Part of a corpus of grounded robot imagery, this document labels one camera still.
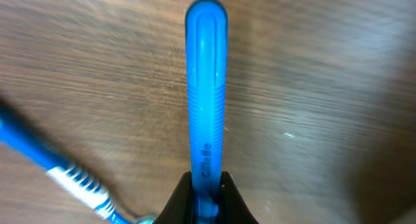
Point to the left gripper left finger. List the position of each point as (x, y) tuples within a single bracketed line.
[(180, 206)]

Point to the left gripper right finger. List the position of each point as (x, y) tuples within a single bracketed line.
[(232, 208)]

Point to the blue white toothbrush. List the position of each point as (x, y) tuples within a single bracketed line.
[(65, 172)]

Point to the blue disposable razor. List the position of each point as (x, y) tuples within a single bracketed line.
[(206, 46)]

